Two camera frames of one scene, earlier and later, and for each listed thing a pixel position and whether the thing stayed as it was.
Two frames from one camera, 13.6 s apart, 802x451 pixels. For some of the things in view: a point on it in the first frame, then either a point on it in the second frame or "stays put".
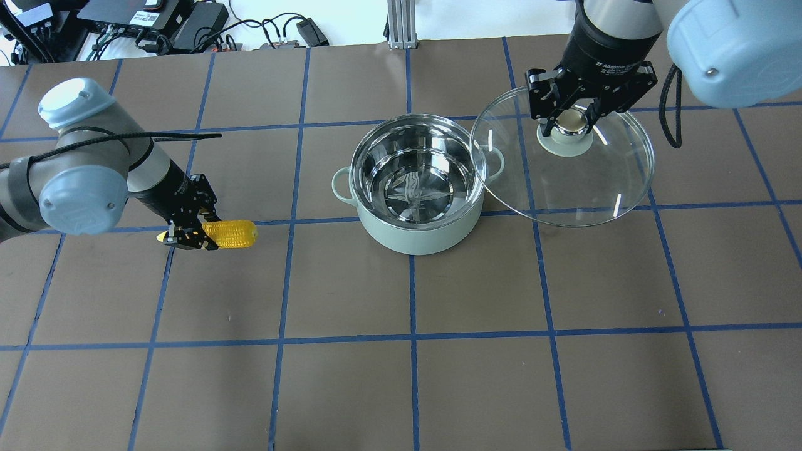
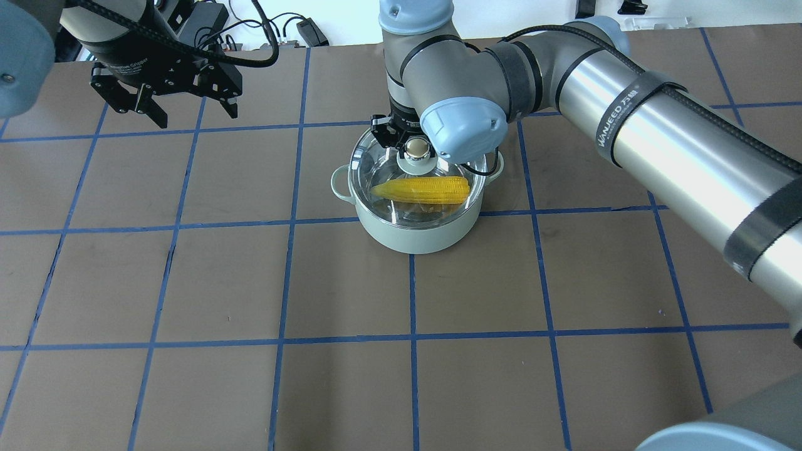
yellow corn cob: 228,233 -> 432,190
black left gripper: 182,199 -> 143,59
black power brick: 199,31 stays put
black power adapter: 311,34 stays put
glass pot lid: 593,186 -> 410,186
